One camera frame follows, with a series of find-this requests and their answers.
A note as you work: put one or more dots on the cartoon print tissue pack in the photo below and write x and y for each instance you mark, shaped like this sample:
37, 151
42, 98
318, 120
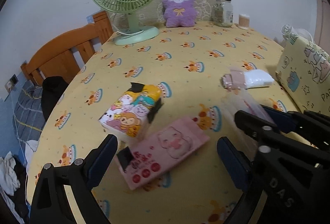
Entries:
131, 113

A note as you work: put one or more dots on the white soft packet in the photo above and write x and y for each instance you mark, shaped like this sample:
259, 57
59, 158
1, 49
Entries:
257, 79

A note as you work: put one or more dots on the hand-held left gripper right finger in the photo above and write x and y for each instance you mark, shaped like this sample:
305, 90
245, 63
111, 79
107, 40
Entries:
232, 162

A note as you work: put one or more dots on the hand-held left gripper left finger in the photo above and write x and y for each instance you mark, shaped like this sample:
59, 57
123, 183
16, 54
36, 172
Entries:
103, 162

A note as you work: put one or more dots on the yellow printed tablecloth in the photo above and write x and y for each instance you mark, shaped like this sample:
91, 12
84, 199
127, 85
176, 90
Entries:
180, 59

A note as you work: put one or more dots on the cotton swab container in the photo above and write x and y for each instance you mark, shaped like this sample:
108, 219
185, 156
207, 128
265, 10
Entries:
244, 22

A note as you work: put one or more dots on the glass jar with lid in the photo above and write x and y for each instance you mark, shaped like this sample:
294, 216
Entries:
223, 12

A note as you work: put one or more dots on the plaid bedding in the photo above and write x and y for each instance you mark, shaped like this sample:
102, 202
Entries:
28, 113

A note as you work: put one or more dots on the wall socket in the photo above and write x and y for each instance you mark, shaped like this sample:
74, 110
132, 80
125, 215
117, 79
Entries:
12, 81

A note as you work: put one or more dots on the white standing fan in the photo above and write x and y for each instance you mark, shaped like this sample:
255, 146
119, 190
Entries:
296, 33

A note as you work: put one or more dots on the pink sock roll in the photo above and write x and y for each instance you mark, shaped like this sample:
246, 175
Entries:
233, 80

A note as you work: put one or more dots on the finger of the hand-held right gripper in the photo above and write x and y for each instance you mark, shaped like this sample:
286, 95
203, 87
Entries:
247, 120
283, 120

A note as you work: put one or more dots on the yellow printed storage box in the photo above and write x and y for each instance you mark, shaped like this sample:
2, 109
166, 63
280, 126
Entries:
301, 69

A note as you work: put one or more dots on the purple plush toy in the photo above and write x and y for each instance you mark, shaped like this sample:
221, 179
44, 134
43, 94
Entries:
179, 10

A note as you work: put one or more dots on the white crumpled clothes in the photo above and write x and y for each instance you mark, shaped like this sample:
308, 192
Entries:
9, 175

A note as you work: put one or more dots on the clear pink mask packet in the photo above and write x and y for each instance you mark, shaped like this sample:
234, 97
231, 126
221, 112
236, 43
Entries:
242, 102

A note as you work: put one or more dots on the black cloth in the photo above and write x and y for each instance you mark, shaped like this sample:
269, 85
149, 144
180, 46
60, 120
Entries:
52, 95

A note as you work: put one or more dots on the pink tissue pack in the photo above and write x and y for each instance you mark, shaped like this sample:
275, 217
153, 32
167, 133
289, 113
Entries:
165, 151

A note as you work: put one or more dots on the beige door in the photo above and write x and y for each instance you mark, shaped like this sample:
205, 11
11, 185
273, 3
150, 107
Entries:
323, 12

